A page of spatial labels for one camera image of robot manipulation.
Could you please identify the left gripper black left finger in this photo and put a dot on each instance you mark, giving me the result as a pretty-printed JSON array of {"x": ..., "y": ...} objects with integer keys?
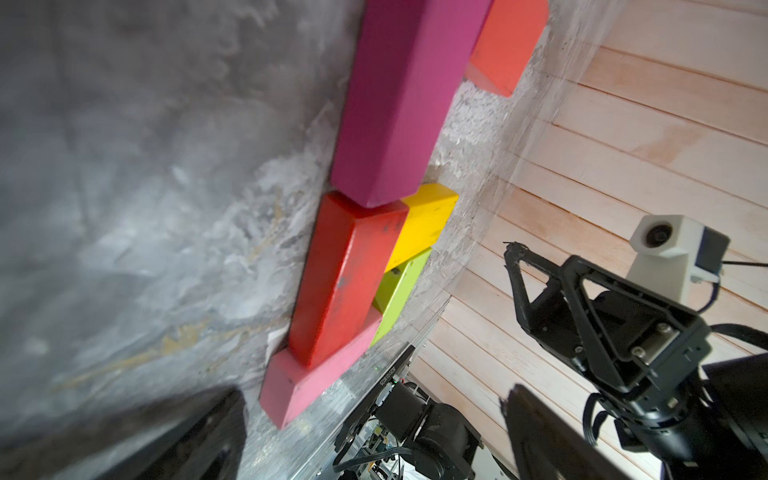
[{"x": 196, "y": 436}]

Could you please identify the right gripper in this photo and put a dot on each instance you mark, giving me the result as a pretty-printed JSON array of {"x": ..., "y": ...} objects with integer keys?
[{"x": 623, "y": 338}]

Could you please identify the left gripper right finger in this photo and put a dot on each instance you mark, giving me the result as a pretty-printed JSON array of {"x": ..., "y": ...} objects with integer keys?
[{"x": 545, "y": 447}]

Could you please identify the pink block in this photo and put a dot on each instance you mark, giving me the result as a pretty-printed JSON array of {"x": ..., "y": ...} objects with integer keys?
[{"x": 290, "y": 387}]

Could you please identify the green block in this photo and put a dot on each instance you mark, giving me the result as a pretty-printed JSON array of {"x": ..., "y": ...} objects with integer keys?
[{"x": 395, "y": 289}]

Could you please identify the red block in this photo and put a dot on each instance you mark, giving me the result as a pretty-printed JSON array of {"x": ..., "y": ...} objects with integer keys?
[
  {"x": 350, "y": 247},
  {"x": 506, "y": 43}
]

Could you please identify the yellow block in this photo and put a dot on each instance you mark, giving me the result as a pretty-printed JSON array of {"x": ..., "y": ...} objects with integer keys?
[{"x": 429, "y": 210}]

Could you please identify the magenta block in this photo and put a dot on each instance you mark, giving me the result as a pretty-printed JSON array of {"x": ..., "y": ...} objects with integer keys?
[{"x": 409, "y": 61}]

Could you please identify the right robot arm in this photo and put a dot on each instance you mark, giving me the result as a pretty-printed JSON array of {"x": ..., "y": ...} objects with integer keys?
[{"x": 693, "y": 395}]

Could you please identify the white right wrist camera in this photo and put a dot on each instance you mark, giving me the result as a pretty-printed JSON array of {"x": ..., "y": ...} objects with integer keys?
[{"x": 673, "y": 252}]

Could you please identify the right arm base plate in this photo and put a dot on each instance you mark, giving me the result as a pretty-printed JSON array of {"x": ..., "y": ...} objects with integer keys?
[{"x": 394, "y": 421}]

